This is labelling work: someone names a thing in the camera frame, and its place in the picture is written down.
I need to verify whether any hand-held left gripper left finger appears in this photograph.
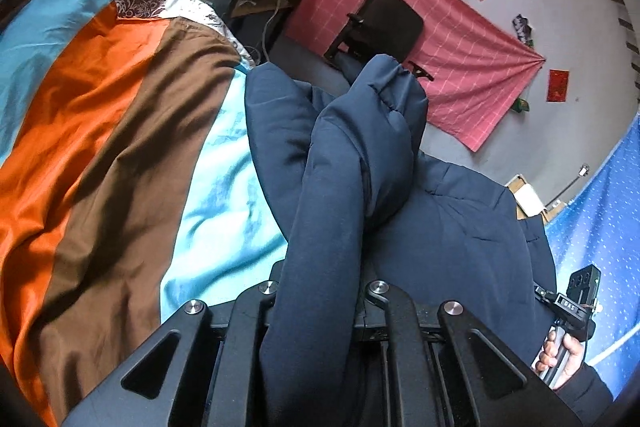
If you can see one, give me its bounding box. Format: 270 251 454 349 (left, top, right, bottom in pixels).
60 261 287 427

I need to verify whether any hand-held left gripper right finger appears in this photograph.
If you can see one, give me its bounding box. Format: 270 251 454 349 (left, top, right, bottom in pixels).
352 279 583 427

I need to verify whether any navy padded jacket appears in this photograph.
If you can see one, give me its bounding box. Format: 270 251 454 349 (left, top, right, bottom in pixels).
244 54 558 427

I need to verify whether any person's right forearm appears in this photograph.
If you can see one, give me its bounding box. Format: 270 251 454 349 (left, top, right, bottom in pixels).
552 363 616 425

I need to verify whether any person's right hand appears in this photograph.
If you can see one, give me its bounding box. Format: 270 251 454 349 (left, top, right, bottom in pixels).
532 331 587 390

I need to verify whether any blue dotted cloth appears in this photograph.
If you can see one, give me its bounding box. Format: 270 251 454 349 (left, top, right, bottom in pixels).
542 112 640 403

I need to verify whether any cardboard box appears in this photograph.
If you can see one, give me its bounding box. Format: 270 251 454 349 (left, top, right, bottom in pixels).
505 174 568 223

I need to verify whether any striped bedsheet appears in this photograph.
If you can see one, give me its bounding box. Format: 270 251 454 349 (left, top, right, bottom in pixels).
0 0 291 427

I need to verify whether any black office chair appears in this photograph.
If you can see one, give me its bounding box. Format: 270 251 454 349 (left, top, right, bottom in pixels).
324 0 435 82

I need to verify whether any white cord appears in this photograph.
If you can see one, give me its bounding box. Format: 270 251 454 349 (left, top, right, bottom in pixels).
585 332 640 365

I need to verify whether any red wall paper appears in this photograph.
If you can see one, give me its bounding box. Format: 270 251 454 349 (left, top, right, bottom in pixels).
547 69 571 102

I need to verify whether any pink checked wall cloth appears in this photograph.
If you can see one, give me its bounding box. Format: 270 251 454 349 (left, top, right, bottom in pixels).
285 0 547 152

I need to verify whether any dark wall sticker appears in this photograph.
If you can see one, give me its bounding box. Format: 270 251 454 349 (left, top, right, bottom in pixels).
512 14 535 45

